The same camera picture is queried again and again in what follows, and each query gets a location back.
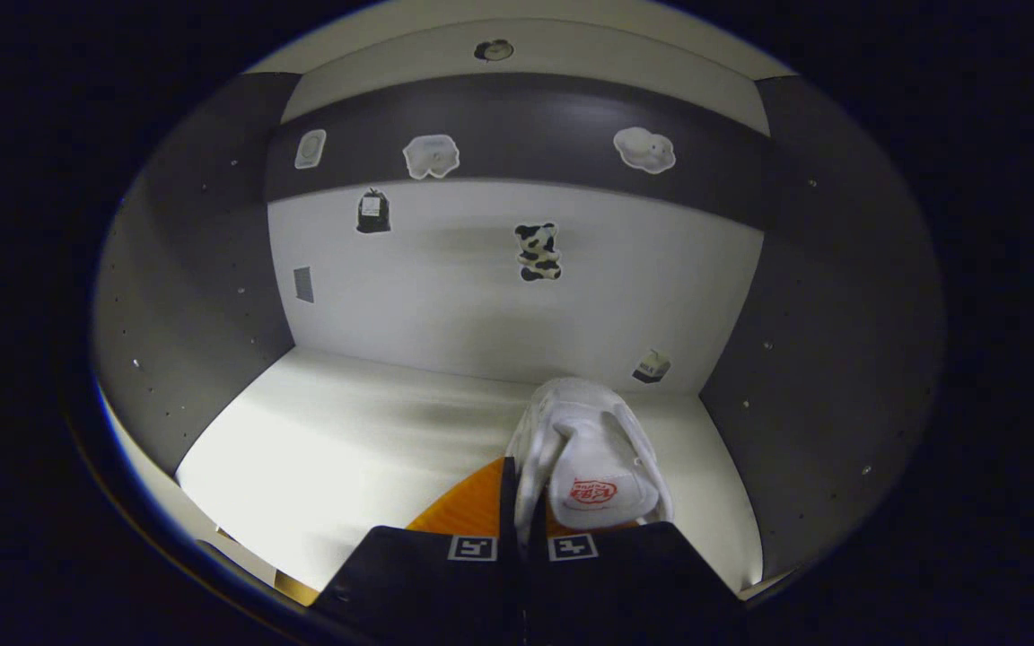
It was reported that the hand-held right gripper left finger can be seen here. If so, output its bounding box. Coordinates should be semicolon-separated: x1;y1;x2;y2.
311;456;525;646

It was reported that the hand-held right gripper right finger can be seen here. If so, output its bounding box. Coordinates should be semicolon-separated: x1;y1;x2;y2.
524;498;749;646

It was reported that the white canvas shoe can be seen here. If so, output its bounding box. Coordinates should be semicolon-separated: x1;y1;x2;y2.
506;377;675;539

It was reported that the wide white cabinet shelf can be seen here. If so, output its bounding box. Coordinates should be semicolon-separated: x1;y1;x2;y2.
174;348;765;593

